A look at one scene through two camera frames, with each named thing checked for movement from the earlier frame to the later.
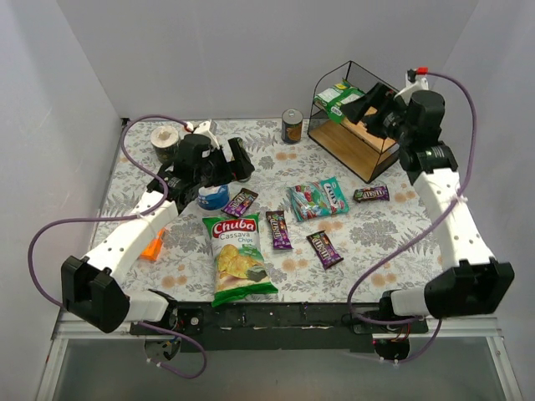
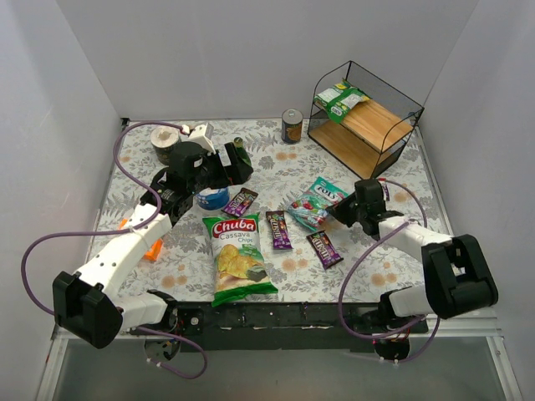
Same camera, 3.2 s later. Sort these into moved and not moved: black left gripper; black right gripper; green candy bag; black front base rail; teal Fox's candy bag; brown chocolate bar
Moved: teal Fox's candy bag; black right gripper
Not moved: black front base rail; green candy bag; brown chocolate bar; black left gripper
